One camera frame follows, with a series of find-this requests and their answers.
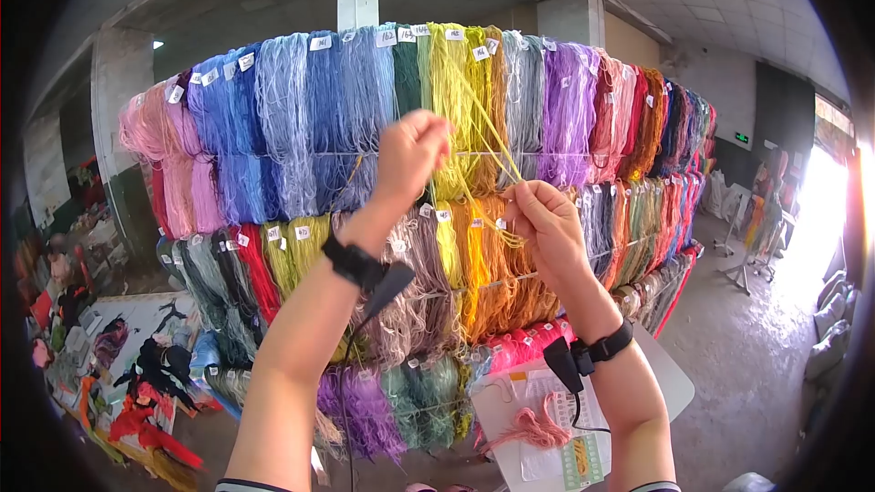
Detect person's right hand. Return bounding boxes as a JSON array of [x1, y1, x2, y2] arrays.
[[502, 179, 626, 347]]

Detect person's left hand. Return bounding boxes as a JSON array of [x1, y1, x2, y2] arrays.
[[334, 109, 456, 265]]

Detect person's right fingers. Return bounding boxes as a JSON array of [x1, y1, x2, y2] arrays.
[[502, 179, 559, 237]]

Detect person's left fingers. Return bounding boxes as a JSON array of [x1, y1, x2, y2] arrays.
[[402, 109, 456, 166]]

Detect yellow yarn strands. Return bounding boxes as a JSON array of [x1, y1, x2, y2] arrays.
[[437, 48, 527, 250]]

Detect rack of colourful yarn skeins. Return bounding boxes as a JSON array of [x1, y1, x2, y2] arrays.
[[118, 22, 719, 462]]

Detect black wrist band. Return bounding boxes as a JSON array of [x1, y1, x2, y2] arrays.
[[543, 318, 635, 395], [321, 232, 417, 321]]

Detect white work table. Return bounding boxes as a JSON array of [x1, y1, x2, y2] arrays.
[[470, 323, 696, 492]]

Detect pink yarn bundle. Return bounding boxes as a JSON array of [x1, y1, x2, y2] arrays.
[[481, 393, 574, 453]]

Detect small yarn rack stand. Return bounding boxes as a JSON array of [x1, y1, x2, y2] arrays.
[[714, 148, 794, 295]]

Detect white paper sheet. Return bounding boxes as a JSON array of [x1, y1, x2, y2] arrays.
[[518, 369, 611, 483]]

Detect green thread card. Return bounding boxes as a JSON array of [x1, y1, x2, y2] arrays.
[[561, 433, 607, 492]]

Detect pile of white sacks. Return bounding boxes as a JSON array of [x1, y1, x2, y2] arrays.
[[804, 269, 860, 384]]

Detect table cluttered with yarn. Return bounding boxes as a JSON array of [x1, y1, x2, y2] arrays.
[[27, 287, 230, 489]]

